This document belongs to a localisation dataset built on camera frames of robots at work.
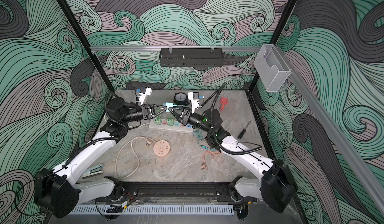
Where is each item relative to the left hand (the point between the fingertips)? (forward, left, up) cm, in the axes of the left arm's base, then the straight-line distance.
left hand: (167, 109), depth 63 cm
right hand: (0, -1, 0) cm, 1 cm away
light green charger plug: (+13, +10, -29) cm, 33 cm away
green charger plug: (+13, +2, -29) cm, 32 cm away
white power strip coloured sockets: (+12, -2, -33) cm, 35 cm away
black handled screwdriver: (+8, -44, -35) cm, 57 cm away
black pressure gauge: (+37, -4, -34) cm, 51 cm away
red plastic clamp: (+35, -36, -33) cm, 61 cm away
